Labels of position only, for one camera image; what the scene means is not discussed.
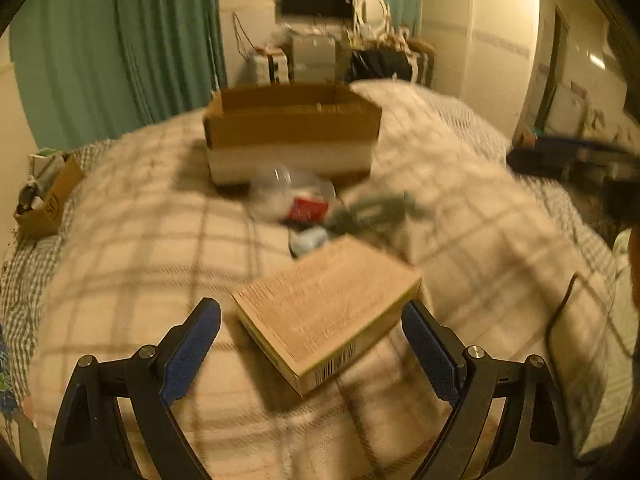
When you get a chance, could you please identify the wood-print box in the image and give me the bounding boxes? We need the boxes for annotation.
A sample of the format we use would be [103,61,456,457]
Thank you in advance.
[232,234,424,397]

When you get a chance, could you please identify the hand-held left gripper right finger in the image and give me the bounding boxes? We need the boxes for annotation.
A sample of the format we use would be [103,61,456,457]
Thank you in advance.
[401,299,577,480]

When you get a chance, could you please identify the light blue small item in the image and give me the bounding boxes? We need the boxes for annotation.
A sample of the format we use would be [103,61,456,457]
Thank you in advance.
[290,226,330,259]

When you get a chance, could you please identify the white wardrobe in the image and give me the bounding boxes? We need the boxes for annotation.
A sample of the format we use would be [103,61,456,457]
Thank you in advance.
[419,0,553,133]

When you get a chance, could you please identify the small cardboard box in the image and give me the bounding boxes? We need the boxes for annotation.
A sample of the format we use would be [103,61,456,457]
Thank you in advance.
[14,154,85,239]

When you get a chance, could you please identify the clear plastic bag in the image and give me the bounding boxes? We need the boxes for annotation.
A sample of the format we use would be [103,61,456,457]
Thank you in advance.
[249,164,337,223]

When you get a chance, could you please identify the open cardboard box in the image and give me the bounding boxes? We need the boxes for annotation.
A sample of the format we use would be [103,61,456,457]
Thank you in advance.
[202,82,384,187]

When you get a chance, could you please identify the grey box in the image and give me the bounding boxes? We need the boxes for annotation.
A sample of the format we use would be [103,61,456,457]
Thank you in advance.
[291,34,337,84]

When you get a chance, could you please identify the white round mirror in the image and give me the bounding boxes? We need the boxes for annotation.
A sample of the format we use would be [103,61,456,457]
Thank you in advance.
[357,0,392,30]

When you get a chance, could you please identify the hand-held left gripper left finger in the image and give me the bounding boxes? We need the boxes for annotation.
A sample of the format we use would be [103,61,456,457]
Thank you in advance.
[47,298,222,480]

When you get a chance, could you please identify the red packet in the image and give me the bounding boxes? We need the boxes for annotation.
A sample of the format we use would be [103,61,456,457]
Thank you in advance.
[286,197,330,225]

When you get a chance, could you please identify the black cable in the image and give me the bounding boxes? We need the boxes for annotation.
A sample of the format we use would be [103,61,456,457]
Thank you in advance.
[545,272,581,366]

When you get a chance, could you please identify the black bag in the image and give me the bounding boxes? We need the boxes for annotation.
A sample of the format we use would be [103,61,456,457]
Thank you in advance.
[349,49,417,84]

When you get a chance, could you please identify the beige plaid blanket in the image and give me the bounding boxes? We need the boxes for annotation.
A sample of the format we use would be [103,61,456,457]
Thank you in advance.
[27,79,621,480]

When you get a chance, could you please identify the grey checked bed sheet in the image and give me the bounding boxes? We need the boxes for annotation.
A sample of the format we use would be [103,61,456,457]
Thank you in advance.
[0,87,626,411]

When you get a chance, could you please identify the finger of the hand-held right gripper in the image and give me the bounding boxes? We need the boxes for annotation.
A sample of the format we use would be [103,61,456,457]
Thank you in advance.
[506,135,608,181]

